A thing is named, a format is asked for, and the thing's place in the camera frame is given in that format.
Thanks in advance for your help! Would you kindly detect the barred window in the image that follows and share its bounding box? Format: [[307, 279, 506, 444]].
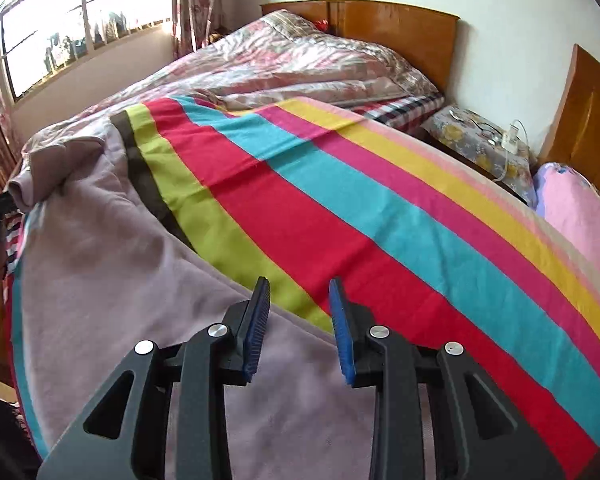
[[0, 0, 173, 103]]

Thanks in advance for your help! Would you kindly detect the nightstand with floral cloth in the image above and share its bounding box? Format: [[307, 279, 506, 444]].
[[420, 105, 538, 208]]

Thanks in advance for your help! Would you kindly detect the rainbow striped bed sheet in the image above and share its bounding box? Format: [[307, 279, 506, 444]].
[[2, 95, 600, 480]]

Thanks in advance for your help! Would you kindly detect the lilac knit sweater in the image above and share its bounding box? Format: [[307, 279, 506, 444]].
[[7, 121, 381, 480]]

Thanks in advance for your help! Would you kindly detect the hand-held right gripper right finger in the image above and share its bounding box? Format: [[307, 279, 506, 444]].
[[328, 277, 566, 480]]

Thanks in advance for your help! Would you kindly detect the pink floral quilt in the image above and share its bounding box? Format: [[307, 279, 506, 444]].
[[20, 9, 441, 161]]

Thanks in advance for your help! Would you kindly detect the white power cable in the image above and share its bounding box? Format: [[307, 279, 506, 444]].
[[492, 119, 532, 181]]

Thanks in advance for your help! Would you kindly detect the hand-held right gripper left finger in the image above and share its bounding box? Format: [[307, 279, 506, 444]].
[[36, 276, 272, 480]]

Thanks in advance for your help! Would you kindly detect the grooved wooden headboard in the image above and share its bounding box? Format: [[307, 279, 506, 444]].
[[537, 44, 600, 201]]

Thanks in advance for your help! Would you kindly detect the plain wooden headboard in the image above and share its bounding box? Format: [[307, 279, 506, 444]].
[[260, 0, 460, 92]]

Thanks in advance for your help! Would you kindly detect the plaid bed sheet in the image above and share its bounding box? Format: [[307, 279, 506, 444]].
[[352, 94, 446, 128]]

